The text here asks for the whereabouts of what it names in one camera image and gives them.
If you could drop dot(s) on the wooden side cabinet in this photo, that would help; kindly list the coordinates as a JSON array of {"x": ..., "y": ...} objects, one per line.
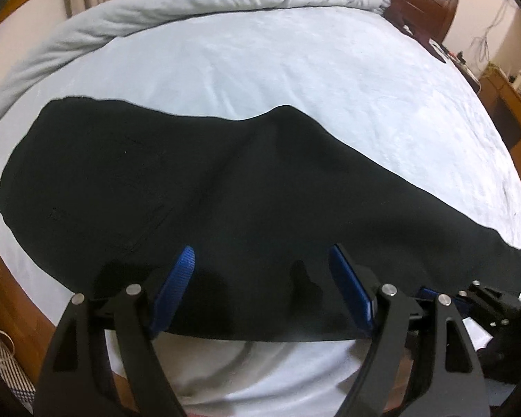
[{"x": 504, "y": 108}]

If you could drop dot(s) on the dark wooden headboard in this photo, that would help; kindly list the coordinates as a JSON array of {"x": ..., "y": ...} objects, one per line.
[{"x": 421, "y": 4}]

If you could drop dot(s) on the light blue bed sheet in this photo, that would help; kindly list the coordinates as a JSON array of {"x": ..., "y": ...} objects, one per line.
[{"x": 368, "y": 85}]

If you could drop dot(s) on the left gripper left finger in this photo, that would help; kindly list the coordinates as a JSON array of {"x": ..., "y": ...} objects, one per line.
[{"x": 76, "y": 377}]

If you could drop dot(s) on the black pants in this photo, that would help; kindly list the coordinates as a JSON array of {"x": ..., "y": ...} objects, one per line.
[{"x": 102, "y": 194}]

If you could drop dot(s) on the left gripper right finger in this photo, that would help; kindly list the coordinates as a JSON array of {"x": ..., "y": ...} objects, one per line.
[{"x": 446, "y": 378}]

